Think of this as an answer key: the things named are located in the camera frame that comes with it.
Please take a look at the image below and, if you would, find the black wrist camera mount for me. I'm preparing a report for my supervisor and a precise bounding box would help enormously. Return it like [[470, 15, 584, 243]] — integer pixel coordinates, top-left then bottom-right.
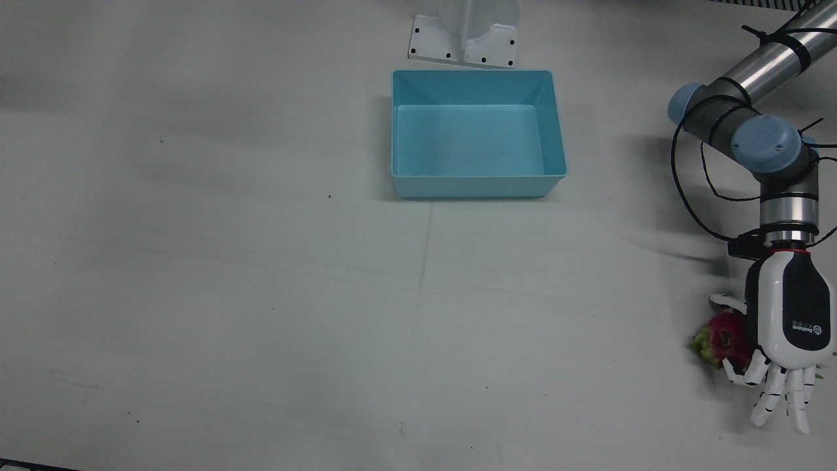
[[728, 229, 771, 259]]

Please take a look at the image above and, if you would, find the white pedestal mount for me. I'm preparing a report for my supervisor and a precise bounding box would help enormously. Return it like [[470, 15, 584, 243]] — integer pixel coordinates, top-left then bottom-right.
[[408, 0, 517, 69]]

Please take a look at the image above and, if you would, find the light blue plastic bin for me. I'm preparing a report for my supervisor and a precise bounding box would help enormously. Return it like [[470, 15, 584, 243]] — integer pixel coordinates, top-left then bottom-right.
[[391, 69, 568, 200]]

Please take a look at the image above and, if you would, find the pink dragon fruit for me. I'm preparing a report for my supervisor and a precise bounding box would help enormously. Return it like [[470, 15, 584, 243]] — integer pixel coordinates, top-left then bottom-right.
[[692, 311, 753, 374]]

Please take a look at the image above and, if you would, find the left white dexterous hand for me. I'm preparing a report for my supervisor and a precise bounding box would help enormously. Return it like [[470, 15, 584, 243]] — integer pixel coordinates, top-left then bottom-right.
[[709, 245, 836, 436]]

